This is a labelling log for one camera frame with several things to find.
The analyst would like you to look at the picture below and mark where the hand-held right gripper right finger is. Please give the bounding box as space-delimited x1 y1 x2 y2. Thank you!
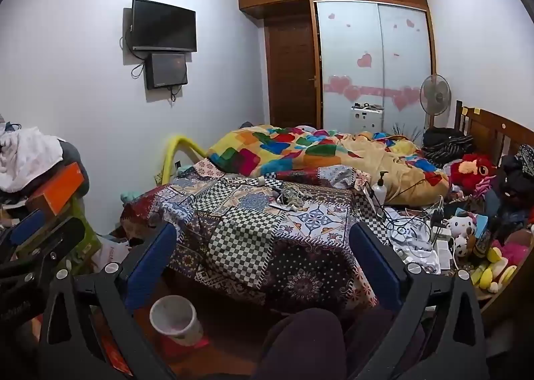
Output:
349 221 489 380

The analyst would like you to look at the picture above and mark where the black striped clothing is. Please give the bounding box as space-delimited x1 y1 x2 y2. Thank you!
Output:
422 127 474 164

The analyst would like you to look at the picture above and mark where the orange flat box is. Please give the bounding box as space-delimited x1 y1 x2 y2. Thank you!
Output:
26 162 86 216

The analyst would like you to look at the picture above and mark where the tangled cable bundle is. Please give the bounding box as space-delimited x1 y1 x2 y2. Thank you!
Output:
271 186 311 211

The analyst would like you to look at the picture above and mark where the green leaf-print bag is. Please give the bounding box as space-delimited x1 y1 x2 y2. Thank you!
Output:
62 196 103 268

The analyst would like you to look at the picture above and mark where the black plush bag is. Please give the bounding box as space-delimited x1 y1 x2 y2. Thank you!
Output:
498 155 534 222

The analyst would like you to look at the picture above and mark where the yellow foam hoop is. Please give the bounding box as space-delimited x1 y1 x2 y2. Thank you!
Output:
161 135 208 186

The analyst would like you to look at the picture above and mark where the black wall television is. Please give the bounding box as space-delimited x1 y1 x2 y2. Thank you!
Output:
131 0 197 53

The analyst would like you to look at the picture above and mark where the white garment with cables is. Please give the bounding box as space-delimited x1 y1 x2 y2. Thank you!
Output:
386 209 441 272

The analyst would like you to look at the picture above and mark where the colourful patch blanket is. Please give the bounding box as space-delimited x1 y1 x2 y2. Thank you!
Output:
207 125 450 203

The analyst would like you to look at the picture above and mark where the small black wall monitor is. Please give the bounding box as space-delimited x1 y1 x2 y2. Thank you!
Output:
146 52 188 90

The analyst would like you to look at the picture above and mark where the red floral box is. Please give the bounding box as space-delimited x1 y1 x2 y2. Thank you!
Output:
89 305 135 376

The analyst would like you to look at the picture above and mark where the patchwork checkered bedspread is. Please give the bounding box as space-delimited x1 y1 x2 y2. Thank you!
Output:
120 159 393 314

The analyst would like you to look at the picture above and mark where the brown wooden door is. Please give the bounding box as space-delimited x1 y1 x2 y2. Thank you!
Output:
264 16 320 129

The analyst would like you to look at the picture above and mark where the standing electric fan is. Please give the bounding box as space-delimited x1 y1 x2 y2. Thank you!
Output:
419 73 451 130

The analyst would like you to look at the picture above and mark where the black television cable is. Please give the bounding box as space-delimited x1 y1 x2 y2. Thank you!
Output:
120 35 147 80

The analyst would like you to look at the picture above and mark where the wooden bed headboard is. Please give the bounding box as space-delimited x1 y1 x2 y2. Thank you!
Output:
455 100 534 214

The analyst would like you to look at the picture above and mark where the white box appliance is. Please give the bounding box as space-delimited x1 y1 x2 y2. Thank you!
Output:
350 103 384 133

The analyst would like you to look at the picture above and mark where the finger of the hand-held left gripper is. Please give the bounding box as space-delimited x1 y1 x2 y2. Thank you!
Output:
0 208 47 253
17 216 87 277

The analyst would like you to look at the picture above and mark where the white crumpled cloth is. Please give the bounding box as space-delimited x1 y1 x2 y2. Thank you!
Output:
0 127 64 193

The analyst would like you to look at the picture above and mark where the white power strip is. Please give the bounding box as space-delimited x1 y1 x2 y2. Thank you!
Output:
432 225 455 270

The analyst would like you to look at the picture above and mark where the dark grey cloth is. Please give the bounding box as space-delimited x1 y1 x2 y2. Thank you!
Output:
60 140 90 193

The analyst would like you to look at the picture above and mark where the wooden wardrobe with sliding doors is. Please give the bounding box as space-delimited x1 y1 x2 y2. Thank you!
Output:
238 0 437 132

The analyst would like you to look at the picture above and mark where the white pump bottle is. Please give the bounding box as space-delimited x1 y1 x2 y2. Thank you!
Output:
372 171 389 206

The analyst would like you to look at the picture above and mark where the red plush toy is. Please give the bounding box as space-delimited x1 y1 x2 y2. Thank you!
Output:
450 153 503 191

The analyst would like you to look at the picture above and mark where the brown glass bottle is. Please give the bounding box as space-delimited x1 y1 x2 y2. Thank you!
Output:
473 219 497 264

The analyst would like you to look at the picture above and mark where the pink plush toy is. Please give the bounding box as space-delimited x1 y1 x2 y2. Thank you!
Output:
492 232 534 268

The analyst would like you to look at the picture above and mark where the spotted dog plush toy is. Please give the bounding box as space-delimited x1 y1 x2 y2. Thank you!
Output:
446 213 478 257

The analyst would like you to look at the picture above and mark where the white red plastic bag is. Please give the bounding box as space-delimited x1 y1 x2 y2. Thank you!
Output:
89 234 131 270

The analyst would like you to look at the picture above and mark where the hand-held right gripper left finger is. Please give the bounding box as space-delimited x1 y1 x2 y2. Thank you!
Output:
38 221 178 380

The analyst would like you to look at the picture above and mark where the yellow plush toy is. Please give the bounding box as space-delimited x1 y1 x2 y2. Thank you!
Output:
471 246 518 291

